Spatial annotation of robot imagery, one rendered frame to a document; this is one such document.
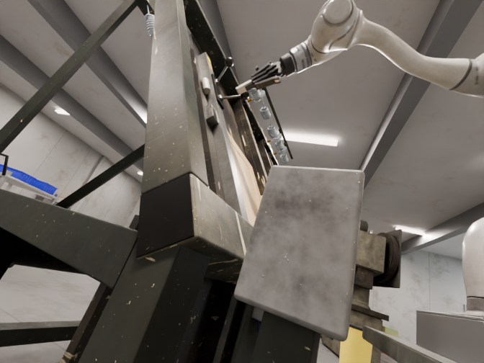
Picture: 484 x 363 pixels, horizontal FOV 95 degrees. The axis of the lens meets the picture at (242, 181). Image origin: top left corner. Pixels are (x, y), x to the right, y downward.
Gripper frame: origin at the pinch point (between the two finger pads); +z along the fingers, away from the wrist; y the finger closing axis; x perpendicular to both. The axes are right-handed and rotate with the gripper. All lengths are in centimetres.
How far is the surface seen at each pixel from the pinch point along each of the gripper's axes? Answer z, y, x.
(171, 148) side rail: 15, 49, -28
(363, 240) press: -83, -33, 469
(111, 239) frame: 28, 63, -28
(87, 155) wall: 759, -680, 389
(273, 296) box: 3, 78, -28
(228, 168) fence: 13.0, 38.7, -3.1
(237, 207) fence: 13, 52, -3
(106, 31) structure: 60, -74, -24
